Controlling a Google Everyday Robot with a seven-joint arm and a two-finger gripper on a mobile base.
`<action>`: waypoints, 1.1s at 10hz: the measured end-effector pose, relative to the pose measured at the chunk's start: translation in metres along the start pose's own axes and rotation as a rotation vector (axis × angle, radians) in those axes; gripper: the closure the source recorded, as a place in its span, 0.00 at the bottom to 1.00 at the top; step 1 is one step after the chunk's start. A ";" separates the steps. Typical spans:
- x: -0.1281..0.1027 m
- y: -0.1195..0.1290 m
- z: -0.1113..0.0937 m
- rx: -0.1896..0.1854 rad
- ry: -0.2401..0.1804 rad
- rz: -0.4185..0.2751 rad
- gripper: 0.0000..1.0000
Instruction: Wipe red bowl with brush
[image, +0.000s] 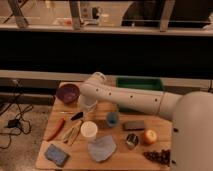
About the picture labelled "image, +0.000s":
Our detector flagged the small metal utensil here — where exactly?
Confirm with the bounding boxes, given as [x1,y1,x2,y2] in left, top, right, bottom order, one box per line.
[59,111,74,114]

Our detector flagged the wooden board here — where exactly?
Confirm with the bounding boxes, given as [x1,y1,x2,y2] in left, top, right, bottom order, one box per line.
[36,98,171,171]

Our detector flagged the purple bowl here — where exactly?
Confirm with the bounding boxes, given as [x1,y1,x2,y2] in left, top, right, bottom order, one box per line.
[56,84,80,104]

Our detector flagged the white cup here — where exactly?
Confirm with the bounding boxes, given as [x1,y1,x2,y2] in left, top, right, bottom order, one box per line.
[80,121,98,141]

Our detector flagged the light blue cloth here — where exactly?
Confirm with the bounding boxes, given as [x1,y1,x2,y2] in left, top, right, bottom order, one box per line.
[87,135,117,162]

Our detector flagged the red yellow apple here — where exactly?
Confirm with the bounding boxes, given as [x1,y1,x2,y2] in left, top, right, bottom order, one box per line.
[143,130,158,145]

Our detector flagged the orange carrot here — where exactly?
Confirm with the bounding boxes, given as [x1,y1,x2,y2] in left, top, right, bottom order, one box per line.
[46,118,65,141]

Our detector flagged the bunch of dark grapes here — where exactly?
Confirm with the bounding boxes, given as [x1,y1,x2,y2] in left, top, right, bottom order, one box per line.
[143,150,170,166]

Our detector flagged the blue sponge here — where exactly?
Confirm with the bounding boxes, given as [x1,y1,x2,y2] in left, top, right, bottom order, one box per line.
[44,144,69,167]

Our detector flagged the black cables on floor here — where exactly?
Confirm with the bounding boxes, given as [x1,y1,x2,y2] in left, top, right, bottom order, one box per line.
[0,79,34,150]

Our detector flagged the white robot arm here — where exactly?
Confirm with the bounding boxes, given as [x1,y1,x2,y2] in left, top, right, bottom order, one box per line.
[79,72,213,171]

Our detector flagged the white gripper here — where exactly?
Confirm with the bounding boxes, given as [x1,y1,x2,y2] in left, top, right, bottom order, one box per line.
[78,95,97,113]

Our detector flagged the black dish brush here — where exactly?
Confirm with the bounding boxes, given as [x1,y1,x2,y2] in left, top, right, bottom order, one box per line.
[71,112,83,121]

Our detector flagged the dark grey sponge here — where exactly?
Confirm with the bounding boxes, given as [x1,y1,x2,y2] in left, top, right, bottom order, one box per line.
[123,121,145,131]

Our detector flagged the blue cup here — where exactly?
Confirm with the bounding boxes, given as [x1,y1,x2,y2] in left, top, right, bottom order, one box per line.
[106,112,119,127]

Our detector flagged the small metal can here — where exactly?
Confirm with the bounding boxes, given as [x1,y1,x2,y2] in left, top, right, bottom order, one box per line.
[126,133,139,149]

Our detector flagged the green plastic tray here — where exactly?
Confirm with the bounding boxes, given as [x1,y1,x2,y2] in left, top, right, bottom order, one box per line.
[115,76,165,114]

